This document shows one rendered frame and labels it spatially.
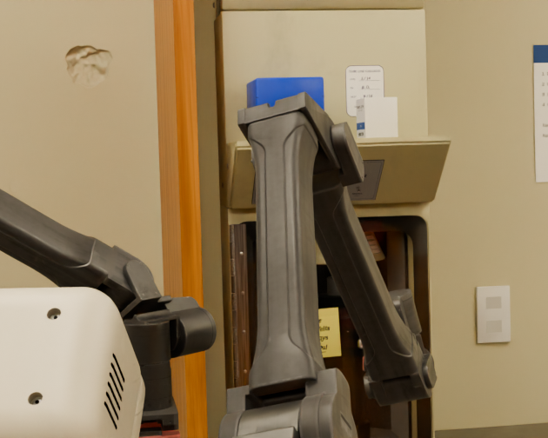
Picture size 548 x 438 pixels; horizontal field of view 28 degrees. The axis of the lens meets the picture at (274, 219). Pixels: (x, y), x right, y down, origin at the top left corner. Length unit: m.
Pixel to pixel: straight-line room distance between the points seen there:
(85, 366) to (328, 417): 0.21
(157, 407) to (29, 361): 0.53
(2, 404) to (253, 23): 1.00
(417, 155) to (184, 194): 0.35
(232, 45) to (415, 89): 0.29
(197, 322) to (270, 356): 0.42
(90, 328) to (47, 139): 1.29
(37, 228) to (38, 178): 0.79
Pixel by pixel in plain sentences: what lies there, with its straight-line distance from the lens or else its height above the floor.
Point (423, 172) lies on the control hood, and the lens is 1.66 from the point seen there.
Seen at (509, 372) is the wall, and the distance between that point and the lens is 2.28.
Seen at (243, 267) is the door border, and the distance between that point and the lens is 1.67.
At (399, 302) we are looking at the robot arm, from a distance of 1.45.
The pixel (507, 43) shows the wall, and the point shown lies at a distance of 2.25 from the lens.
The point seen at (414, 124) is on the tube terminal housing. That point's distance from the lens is 1.73.
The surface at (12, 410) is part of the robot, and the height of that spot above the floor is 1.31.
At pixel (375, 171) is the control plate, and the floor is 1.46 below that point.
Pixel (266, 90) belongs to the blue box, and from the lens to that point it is 1.57.
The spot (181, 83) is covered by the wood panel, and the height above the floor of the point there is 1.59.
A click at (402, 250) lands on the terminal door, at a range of 1.71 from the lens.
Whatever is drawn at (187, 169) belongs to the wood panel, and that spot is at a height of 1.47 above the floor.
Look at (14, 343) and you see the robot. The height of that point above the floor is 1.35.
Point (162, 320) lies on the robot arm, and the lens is 1.33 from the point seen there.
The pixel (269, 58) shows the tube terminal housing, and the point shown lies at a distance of 1.68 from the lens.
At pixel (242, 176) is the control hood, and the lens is 1.60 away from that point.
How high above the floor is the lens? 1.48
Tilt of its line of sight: 3 degrees down
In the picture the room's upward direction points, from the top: 2 degrees counter-clockwise
